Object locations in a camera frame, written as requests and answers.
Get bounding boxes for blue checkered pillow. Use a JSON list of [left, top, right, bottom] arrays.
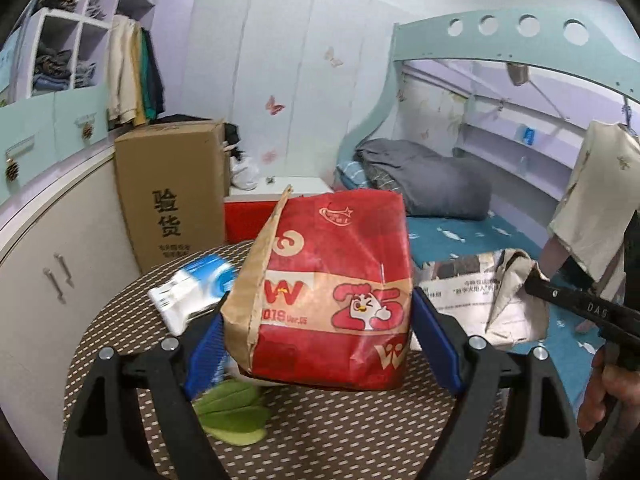
[[336, 160, 372, 190]]

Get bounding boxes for teal patterned bedsheet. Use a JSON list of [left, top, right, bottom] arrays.
[[336, 160, 623, 411]]

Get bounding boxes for cream hanging shirt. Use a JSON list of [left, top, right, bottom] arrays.
[[547, 120, 640, 286]]

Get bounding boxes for green hanging garment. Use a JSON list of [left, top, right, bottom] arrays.
[[137, 27, 167, 122]]

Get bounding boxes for blue and white tissue packet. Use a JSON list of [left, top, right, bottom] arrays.
[[147, 254, 241, 337]]

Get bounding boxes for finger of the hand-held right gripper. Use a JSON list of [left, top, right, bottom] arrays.
[[524, 262, 640, 337]]

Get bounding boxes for white plastic bag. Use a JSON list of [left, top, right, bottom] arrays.
[[230, 154, 261, 192]]

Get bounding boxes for pink hanging garment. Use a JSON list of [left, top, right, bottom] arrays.
[[537, 232, 569, 281]]

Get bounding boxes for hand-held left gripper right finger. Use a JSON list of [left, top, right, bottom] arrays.
[[410, 287, 588, 480]]

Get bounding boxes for red and white bench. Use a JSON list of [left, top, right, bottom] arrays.
[[223, 177, 335, 246]]

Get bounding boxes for folded clothes pile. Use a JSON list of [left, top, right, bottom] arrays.
[[32, 47, 98, 92]]

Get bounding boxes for white cabinet with teal drawers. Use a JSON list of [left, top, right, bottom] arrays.
[[0, 82, 143, 411]]

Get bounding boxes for white panel wardrobe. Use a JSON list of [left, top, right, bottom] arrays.
[[197, 0, 401, 193]]

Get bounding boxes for grey folded blanket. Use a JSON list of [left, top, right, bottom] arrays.
[[356, 139, 493, 220]]

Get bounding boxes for red paper food bag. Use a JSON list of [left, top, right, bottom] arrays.
[[221, 185, 415, 392]]

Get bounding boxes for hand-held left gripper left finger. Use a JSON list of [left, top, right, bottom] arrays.
[[57, 304, 236, 480]]

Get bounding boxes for brown cardboard box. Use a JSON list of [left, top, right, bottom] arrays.
[[114, 119, 232, 273]]

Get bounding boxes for newspaper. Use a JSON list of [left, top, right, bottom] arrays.
[[419, 247, 551, 347]]

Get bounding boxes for green vegetable leaves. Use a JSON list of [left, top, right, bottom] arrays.
[[192, 379, 272, 447]]

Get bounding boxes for teal bunk bed frame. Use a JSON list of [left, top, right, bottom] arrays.
[[332, 0, 640, 426]]

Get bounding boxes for white cubby shelf unit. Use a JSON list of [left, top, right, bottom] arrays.
[[10, 0, 168, 98]]

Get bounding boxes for black bag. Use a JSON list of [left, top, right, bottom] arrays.
[[223, 122, 244, 158]]

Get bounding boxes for cream hanging jacket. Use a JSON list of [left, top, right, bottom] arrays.
[[106, 15, 147, 128]]

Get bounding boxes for person's right hand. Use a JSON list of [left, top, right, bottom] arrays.
[[577, 347, 640, 432]]

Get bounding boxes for brown polka dot tablecloth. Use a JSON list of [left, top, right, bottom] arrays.
[[64, 240, 506, 480]]

